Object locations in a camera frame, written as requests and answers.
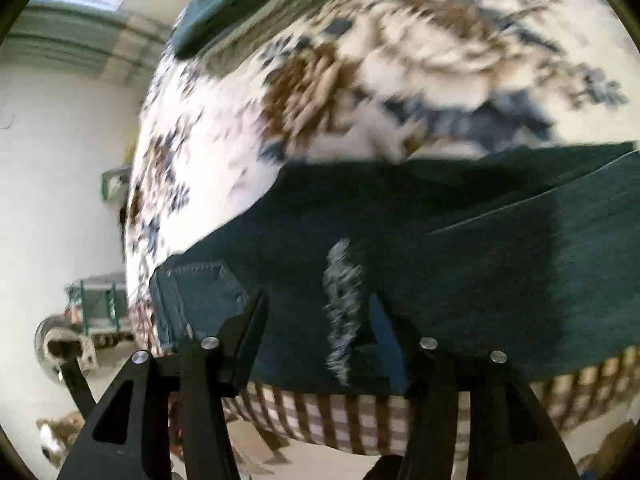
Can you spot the floral printed blanket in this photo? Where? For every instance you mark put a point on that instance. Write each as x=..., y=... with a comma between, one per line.
x=380, y=70

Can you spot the dark blue ripped denim pants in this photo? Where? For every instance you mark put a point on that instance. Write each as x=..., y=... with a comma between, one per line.
x=450, y=260

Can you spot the round silver appliance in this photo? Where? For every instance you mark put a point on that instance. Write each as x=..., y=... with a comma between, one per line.
x=60, y=345

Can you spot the dark green folded cloth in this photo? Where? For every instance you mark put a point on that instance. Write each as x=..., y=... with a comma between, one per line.
x=235, y=5

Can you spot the brown and white shoe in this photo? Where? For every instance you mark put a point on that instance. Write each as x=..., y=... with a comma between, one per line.
x=55, y=435

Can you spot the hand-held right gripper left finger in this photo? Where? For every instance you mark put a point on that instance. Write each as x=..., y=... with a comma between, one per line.
x=250, y=327

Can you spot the brown checkered bed sheet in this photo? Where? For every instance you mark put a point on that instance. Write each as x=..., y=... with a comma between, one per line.
x=325, y=417

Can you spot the small green box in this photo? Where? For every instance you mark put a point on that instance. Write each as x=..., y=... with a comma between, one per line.
x=114, y=182

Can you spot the green metal rack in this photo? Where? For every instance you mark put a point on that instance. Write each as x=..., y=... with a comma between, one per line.
x=95, y=305

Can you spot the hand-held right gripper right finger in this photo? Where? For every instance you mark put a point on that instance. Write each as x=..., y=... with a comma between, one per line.
x=387, y=340

